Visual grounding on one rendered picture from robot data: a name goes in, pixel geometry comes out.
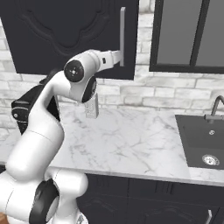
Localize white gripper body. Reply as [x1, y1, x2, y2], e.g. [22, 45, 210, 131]
[108, 50, 122, 67]

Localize dark base cabinet door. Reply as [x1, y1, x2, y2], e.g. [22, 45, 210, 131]
[127, 176, 221, 224]
[76, 172, 130, 224]

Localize black framed window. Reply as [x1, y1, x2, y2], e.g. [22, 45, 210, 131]
[149, 0, 224, 74]

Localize grey metal tap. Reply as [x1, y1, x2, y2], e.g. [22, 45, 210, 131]
[203, 94, 224, 124]

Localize dark grey sink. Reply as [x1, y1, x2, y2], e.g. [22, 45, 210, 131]
[174, 114, 224, 171]

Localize grey cabinet door handle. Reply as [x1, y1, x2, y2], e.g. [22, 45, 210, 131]
[119, 6, 127, 67]

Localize dark wall cabinet door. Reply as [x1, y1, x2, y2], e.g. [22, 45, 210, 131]
[0, 0, 140, 81]

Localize grey base cabinet handle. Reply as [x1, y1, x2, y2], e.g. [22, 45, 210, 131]
[205, 208, 213, 224]

